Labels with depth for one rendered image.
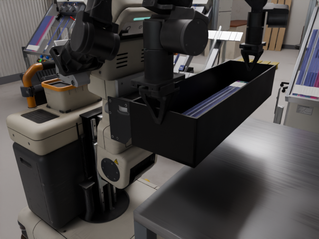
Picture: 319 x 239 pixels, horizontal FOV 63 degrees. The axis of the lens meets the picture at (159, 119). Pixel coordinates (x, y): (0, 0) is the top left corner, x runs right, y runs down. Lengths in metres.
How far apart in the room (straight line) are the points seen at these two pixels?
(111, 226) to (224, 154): 0.71
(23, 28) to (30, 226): 4.15
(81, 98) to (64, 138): 0.20
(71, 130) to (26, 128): 0.17
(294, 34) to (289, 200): 8.16
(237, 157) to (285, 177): 0.15
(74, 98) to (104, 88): 0.25
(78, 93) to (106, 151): 0.30
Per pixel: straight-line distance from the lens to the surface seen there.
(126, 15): 0.81
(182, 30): 0.42
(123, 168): 1.00
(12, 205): 2.09
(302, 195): 0.77
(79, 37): 0.68
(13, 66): 5.16
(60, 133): 1.12
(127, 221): 1.35
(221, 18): 2.60
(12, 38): 5.13
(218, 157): 0.84
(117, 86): 0.86
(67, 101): 1.16
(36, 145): 1.10
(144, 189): 1.52
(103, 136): 1.01
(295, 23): 8.75
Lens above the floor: 1.24
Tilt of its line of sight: 24 degrees down
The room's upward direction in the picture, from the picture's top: straight up
